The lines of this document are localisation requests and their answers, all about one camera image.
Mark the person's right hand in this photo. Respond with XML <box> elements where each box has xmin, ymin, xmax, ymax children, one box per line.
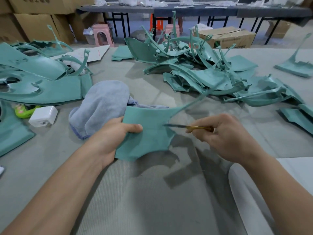
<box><xmin>186</xmin><ymin>113</ymin><xmax>269</xmax><ymax>167</ymax></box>

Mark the person's left hand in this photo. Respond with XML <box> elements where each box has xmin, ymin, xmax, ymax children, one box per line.
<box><xmin>81</xmin><ymin>117</ymin><xmax>144</xmax><ymax>169</ymax></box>

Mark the yellow-handled deburring knife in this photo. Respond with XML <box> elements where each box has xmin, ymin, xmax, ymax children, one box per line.
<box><xmin>163</xmin><ymin>124</ymin><xmax>216</xmax><ymax>133</ymax></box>

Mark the single green plastic part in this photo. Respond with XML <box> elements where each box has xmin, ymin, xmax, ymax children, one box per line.
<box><xmin>114</xmin><ymin>93</ymin><xmax>208</xmax><ymax>162</ymax></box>

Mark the grey-blue wiping cloth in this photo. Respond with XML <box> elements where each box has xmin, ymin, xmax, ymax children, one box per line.
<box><xmin>68</xmin><ymin>80</ymin><xmax>169</xmax><ymax>140</ymax></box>

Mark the pile of green plastic parts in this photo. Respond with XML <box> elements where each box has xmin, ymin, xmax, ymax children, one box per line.
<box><xmin>0</xmin><ymin>11</ymin><xmax>313</xmax><ymax>157</ymax></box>

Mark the brown cardboard box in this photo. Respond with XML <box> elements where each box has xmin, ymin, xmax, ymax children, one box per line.
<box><xmin>197</xmin><ymin>26</ymin><xmax>257</xmax><ymax>49</ymax></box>

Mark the stack of brown cardboard boxes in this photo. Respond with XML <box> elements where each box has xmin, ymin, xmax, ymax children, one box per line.
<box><xmin>0</xmin><ymin>0</ymin><xmax>106</xmax><ymax>44</ymax></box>

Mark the person's left forearm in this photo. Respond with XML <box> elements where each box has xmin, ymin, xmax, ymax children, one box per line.
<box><xmin>2</xmin><ymin>149</ymin><xmax>106</xmax><ymax>235</ymax></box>

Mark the person's right forearm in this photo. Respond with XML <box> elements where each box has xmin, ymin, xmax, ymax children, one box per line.
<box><xmin>245</xmin><ymin>151</ymin><xmax>313</xmax><ymax>235</ymax></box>

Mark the white foam sheet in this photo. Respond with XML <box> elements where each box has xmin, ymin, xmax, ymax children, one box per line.
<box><xmin>228</xmin><ymin>156</ymin><xmax>313</xmax><ymax>235</ymax></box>

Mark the white power adapter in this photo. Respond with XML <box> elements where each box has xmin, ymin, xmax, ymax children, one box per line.
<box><xmin>28</xmin><ymin>105</ymin><xmax>59</xmax><ymax>128</ymax></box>

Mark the green and yellow gadget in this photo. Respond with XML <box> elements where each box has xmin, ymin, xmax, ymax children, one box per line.
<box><xmin>14</xmin><ymin>104</ymin><xmax>42</xmax><ymax>119</ymax></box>

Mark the white paper sheet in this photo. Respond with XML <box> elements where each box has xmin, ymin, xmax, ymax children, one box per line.
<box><xmin>51</xmin><ymin>45</ymin><xmax>111</xmax><ymax>63</ymax></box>

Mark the pink plastic stool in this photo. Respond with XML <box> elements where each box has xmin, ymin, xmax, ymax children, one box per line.
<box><xmin>91</xmin><ymin>23</ymin><xmax>114</xmax><ymax>47</ymax></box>
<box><xmin>164</xmin><ymin>23</ymin><xmax>181</xmax><ymax>37</ymax></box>

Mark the long grey work table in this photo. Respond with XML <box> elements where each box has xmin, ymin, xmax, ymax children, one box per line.
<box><xmin>76</xmin><ymin>1</ymin><xmax>313</xmax><ymax>45</ymax></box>

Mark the orange object under table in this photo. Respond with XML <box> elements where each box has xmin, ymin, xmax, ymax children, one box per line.
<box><xmin>152</xmin><ymin>13</ymin><xmax>168</xmax><ymax>31</ymax></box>

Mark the heap of clear plastic bags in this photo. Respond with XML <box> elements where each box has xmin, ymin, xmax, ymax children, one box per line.
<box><xmin>93</xmin><ymin>0</ymin><xmax>169</xmax><ymax>8</ymax></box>

